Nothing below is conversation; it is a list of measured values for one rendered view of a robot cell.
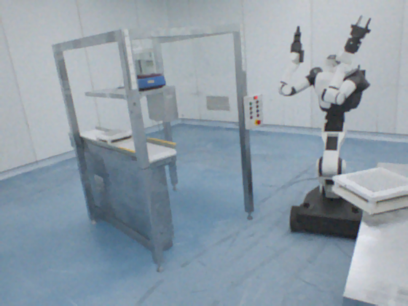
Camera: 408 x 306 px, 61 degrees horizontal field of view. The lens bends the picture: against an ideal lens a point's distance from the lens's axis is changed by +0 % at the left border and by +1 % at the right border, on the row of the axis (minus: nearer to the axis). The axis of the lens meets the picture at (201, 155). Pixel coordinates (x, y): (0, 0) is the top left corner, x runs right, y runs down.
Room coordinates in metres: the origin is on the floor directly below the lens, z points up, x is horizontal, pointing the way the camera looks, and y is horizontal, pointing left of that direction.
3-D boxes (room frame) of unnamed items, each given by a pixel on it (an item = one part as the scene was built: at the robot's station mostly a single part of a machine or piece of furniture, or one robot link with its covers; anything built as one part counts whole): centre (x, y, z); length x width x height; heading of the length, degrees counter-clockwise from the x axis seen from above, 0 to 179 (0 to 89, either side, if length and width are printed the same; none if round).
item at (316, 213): (2.58, -1.04, 0.19); 0.64 x 0.52 x 0.33; 153
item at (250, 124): (2.72, -0.45, 0.96); 0.17 x 0.06 x 0.26; 130
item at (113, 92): (2.47, 0.48, 1.24); 0.62 x 0.38 x 0.04; 40
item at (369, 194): (1.29, -0.70, 0.88); 0.25 x 0.24 x 0.02; 102
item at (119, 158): (2.77, 0.71, 0.76); 1.30 x 0.29 x 0.10; 40
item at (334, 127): (2.67, -1.09, 0.81); 0.28 x 0.13 x 0.18; 153
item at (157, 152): (2.77, 0.71, 0.79); 1.35 x 0.25 x 0.05; 40
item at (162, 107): (2.41, 0.24, 1.13); 0.22 x 0.11 x 0.20; 40
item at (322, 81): (2.62, -1.09, 1.08); 0.34 x 0.30 x 0.36; 17
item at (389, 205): (1.29, -0.70, 0.83); 0.24 x 0.24 x 0.02; 12
